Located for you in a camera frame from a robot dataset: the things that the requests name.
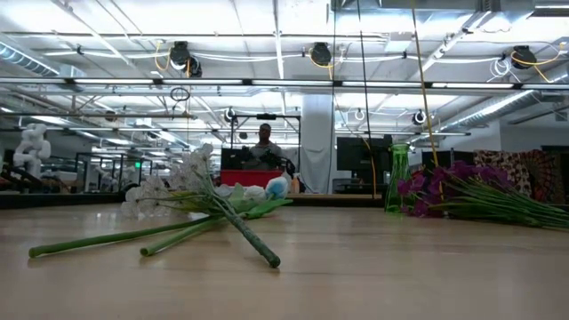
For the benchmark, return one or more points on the small black monitor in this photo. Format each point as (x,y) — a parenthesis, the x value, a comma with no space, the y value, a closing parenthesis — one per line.
(233,159)

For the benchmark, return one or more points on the purple artificial flower bunch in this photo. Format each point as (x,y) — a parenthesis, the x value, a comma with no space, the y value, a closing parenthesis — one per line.
(453,178)

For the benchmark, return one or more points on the red storage bin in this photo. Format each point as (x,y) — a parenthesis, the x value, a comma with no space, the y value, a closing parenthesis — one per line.
(249,178)

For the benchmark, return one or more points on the white artificial tulip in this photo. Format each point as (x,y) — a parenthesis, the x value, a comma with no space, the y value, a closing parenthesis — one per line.
(111,237)

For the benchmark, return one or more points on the green glass vase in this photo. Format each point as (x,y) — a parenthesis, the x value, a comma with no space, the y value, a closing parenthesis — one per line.
(398,178)

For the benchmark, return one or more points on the large black monitor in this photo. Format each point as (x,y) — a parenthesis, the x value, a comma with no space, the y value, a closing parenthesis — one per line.
(353,153)

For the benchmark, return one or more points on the white veined flower bunch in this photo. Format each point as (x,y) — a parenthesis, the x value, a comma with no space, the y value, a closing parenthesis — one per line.
(249,235)

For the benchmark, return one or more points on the brown patterned fabric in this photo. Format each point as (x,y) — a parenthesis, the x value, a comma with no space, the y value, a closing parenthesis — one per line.
(511,166)

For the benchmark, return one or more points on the orange spray bottle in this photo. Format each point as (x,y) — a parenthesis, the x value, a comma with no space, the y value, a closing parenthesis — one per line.
(295,184)

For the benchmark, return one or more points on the white robot statue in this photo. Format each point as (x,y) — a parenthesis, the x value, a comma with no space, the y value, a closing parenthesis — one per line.
(31,146)

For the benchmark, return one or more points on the blue-white artificial tulip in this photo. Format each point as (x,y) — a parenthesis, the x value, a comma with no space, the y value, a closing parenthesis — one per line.
(277,186)

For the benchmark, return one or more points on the black framed glass enclosure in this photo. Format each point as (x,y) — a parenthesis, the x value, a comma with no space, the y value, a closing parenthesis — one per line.
(111,171)

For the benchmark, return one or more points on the person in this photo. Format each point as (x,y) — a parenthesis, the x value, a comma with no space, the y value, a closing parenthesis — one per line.
(264,149)

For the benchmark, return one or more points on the small black ceiling reel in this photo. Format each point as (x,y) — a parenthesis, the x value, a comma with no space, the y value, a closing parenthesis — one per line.
(229,114)
(419,117)

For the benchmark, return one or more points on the black metal frame stand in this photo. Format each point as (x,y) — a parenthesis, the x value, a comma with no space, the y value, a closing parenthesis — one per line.
(266,117)

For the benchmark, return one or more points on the black cabinet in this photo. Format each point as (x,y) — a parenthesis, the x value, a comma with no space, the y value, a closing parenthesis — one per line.
(444,157)

